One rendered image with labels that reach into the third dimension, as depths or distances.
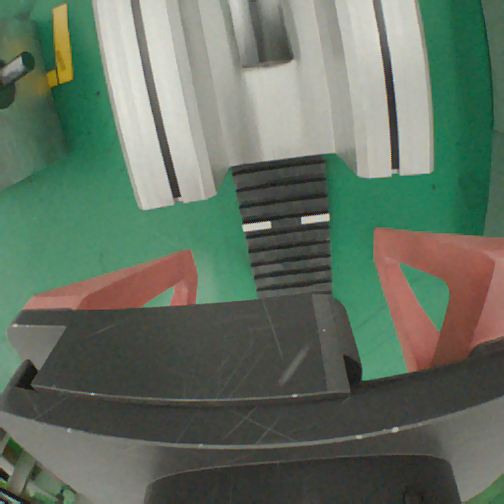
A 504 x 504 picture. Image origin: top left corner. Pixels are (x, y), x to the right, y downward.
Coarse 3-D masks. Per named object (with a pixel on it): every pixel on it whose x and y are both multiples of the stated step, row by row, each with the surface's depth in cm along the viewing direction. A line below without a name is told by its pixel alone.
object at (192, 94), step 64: (128, 0) 7; (192, 0) 9; (256, 0) 9; (320, 0) 9; (384, 0) 7; (128, 64) 8; (192, 64) 9; (256, 64) 10; (320, 64) 11; (384, 64) 8; (128, 128) 9; (192, 128) 9; (256, 128) 13; (320, 128) 12; (384, 128) 9; (192, 192) 10
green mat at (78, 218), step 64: (0, 0) 12; (64, 0) 13; (448, 0) 12; (448, 64) 14; (64, 128) 17; (448, 128) 16; (0, 192) 19; (64, 192) 19; (128, 192) 19; (384, 192) 18; (448, 192) 18; (0, 256) 22; (64, 256) 22; (128, 256) 21; (0, 320) 26; (384, 320) 23; (0, 384) 33
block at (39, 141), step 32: (0, 32) 10; (32, 32) 13; (0, 64) 11; (32, 64) 11; (0, 96) 12; (32, 96) 14; (0, 128) 12; (32, 128) 14; (0, 160) 12; (32, 160) 14
